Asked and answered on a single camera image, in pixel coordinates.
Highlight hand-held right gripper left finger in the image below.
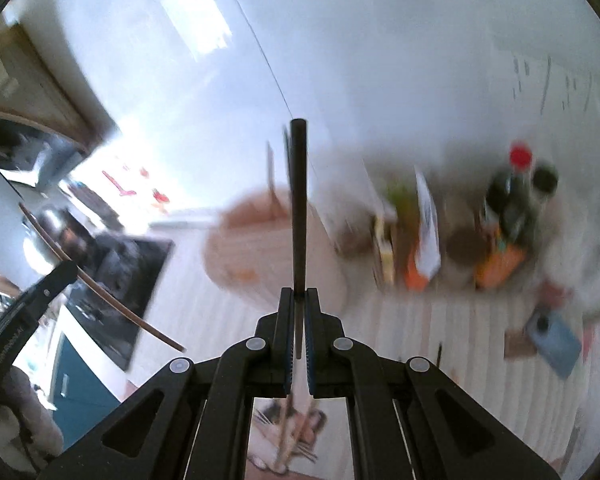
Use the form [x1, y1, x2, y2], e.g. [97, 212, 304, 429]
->
[40, 287, 297, 480]

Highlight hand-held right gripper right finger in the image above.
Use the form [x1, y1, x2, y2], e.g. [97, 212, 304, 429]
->
[305, 287, 562, 480]

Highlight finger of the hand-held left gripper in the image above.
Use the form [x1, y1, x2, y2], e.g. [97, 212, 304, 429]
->
[16, 261, 79, 311]

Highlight brown wooden chopstick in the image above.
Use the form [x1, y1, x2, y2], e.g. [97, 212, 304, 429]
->
[19, 203, 187, 352]

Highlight beige cylindrical utensil holder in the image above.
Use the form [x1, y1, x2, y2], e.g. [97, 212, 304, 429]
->
[202, 187, 351, 311]

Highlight black chopstick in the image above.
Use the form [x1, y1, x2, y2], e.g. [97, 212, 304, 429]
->
[289, 119, 308, 361]

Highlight person's left forearm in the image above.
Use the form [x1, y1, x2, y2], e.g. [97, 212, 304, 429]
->
[0, 365, 65, 471]

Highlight steel steamer pot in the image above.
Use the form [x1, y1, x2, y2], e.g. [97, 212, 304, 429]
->
[27, 205, 96, 266]

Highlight black gas stove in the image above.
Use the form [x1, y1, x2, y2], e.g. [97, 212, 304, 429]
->
[55, 235, 176, 372]

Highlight blue cabinet door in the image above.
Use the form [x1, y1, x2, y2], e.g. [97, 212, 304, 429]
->
[47, 330, 123, 453]

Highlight striped cat printed mat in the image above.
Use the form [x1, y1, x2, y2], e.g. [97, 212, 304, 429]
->
[125, 220, 600, 480]

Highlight yellow packet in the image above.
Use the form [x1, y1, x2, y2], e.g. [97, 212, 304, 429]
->
[372, 212, 398, 286]

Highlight black range hood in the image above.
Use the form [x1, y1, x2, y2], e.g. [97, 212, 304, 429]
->
[0, 115, 88, 187]

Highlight orange packet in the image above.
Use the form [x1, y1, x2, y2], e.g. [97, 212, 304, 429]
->
[404, 245, 441, 291]

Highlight white packet with blue logo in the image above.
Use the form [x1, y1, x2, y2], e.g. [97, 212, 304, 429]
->
[412, 170, 442, 278]

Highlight small spice jar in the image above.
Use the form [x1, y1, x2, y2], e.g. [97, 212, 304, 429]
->
[444, 229, 482, 288]

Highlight brown card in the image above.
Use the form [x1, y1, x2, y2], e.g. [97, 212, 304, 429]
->
[502, 330, 538, 360]

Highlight orange label bottle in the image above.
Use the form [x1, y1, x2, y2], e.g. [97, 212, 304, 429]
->
[474, 240, 527, 290]

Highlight blue smartphone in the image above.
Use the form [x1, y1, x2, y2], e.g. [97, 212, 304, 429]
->
[524, 310, 583, 380]

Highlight red round item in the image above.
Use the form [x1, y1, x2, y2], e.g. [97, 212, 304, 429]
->
[537, 280, 571, 313]

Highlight red cap soy sauce bottle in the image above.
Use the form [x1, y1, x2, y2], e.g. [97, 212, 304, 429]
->
[482, 144, 538, 246]

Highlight white plastic bag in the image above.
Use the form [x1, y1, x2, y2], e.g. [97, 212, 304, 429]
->
[545, 200, 600, 311]

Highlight black cap dark bottle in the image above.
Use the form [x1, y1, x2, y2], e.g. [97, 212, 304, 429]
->
[530, 165, 561, 241]

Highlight colourful wall stickers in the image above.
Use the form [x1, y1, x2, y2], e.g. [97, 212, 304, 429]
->
[100, 162, 173, 216]

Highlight wooden wall cabinet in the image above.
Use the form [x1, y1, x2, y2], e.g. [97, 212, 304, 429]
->
[0, 22, 118, 156]

